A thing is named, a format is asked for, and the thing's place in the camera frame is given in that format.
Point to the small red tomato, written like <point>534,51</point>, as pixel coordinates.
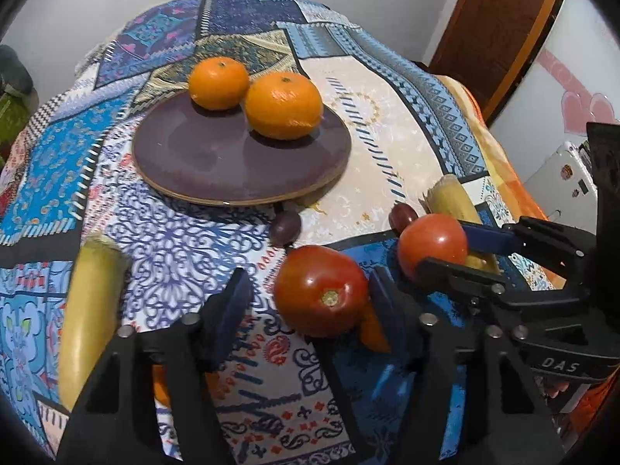
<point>428,244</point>

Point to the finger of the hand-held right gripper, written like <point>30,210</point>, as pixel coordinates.
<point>455,278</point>
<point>484,240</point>

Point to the orange blanket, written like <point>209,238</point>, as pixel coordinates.
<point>508,169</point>

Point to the grey plush object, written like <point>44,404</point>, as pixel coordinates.
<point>14,70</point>

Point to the large red tomato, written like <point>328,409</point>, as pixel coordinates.
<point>315,286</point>

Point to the dark purple grape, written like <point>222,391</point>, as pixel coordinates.
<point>402,215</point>
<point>285,227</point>

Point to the white device with stickers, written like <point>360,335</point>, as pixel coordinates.
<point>562,189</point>

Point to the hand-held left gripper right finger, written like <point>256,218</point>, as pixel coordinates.
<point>387,302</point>

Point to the blue patchwork tablecloth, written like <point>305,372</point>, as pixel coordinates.
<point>160,252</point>

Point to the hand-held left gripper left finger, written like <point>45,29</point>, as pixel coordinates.
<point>233,300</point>

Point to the mandarin orange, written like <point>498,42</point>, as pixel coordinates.
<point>375,336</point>
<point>161,387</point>
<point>218,82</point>
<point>283,106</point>

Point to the green cloth object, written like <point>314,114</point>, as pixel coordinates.
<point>12,121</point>

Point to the purple ceramic plate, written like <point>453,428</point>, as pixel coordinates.
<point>232,155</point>

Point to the brown wooden door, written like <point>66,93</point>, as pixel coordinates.
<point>494,24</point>

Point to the yellow banana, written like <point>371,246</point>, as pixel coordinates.
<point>453,203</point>
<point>92,300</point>

